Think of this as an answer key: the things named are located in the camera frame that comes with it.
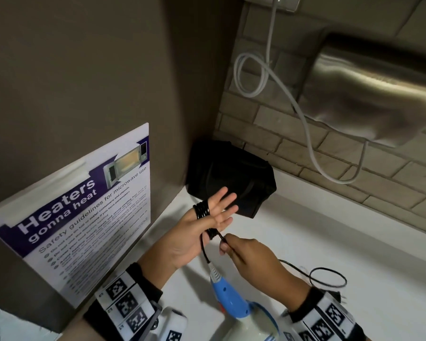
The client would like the black right wrist strap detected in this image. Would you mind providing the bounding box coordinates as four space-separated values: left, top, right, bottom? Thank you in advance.
287 287 368 341

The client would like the person's right hand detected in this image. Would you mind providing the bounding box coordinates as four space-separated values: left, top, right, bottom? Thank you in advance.
219 233 311 313

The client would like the black hair dryer cord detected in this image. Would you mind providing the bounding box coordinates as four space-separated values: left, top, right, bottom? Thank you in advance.
193 200 348 304

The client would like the blue white hair dryer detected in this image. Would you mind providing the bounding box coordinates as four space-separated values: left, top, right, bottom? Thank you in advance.
208 262 281 341

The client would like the light grey shirt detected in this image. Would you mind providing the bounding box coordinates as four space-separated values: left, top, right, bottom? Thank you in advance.
0 303 63 341

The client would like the black left wrist strap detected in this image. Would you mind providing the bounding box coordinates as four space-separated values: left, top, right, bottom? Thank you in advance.
83 262 164 341

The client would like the white purple safety poster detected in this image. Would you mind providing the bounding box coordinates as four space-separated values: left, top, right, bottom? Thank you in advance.
0 123 151 309

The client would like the white wall outlet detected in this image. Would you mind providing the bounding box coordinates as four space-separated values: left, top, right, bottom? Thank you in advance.
242 0 302 12

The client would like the black fabric bag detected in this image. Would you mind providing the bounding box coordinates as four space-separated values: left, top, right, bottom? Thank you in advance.
186 139 277 219

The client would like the steel wall hand dryer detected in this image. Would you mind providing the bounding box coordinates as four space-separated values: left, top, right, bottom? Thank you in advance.
298 31 426 148

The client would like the person's left hand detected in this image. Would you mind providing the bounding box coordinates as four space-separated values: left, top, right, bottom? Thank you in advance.
137 187 239 288

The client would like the black wrist strap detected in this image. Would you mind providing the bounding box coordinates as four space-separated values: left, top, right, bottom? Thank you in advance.
83 262 164 341
287 287 368 341

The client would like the white power cable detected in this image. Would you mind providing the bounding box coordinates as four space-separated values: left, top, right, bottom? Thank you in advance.
233 3 368 185

